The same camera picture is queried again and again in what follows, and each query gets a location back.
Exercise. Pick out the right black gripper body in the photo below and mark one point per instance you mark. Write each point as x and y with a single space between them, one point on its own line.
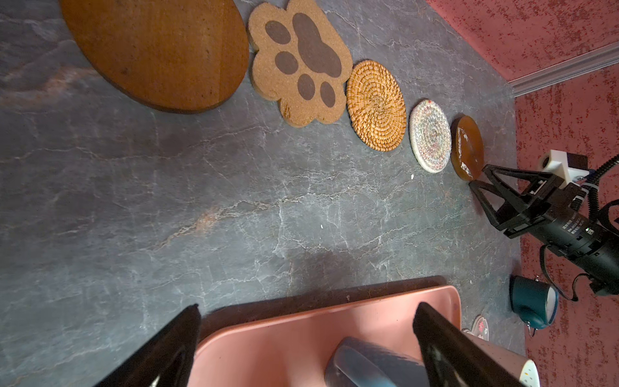
566 233

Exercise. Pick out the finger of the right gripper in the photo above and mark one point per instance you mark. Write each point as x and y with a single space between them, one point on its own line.
488 208
522 189

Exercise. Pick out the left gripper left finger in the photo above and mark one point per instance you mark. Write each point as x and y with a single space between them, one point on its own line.
166 359

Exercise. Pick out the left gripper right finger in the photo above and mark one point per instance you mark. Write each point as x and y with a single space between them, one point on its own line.
450 358

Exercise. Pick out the pink flower coaster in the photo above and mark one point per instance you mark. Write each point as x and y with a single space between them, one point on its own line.
479 328

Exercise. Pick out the glossy amber round coaster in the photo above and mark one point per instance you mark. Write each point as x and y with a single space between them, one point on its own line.
468 150

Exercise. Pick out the cream lace round coaster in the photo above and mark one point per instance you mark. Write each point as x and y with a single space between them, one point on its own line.
430 136

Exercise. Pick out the pink plastic tray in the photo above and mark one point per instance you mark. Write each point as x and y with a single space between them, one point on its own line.
294 350

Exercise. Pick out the woven tan round coaster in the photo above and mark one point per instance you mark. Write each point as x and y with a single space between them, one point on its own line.
376 106

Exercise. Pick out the brown paw print coaster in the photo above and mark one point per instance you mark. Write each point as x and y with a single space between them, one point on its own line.
301 62

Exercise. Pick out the dark brown round coaster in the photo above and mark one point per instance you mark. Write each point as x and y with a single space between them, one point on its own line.
178 56

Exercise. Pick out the white mug back right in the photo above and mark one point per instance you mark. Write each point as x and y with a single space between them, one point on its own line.
524 369

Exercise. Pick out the small green alarm clock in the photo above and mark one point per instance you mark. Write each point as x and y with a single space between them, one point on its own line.
535 303

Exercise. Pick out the light blue patterned mug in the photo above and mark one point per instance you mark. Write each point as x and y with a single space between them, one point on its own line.
360 363

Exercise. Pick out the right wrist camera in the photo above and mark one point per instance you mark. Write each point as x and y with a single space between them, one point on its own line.
571 167

